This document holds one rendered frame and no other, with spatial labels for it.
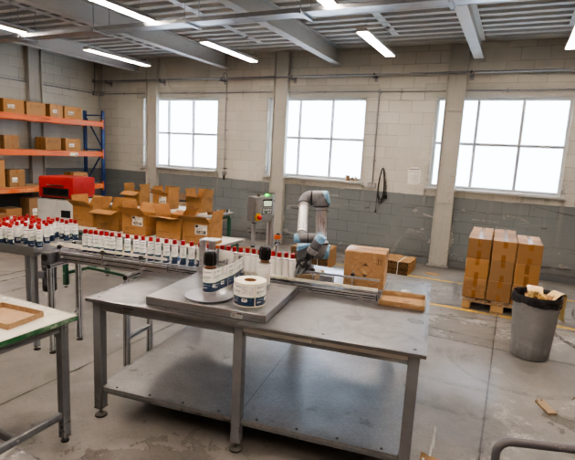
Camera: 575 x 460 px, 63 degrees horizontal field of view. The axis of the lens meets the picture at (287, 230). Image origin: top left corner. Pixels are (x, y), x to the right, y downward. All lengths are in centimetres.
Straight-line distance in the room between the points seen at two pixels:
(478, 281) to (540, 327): 151
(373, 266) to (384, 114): 545
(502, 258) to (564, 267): 246
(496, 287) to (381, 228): 305
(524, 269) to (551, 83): 334
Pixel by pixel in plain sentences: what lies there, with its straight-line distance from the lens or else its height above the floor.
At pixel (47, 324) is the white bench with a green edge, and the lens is 297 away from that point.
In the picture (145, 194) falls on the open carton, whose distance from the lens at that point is 842.
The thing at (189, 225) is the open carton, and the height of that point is 98.
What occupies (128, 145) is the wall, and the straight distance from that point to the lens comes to 1169.
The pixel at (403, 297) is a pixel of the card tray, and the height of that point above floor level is 83.
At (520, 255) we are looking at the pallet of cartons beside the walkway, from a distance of 619.
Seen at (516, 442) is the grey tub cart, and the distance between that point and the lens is 177.
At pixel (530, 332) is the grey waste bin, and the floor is 28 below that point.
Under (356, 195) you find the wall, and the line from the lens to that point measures 877.
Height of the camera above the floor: 181
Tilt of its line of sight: 9 degrees down
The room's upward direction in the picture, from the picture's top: 3 degrees clockwise
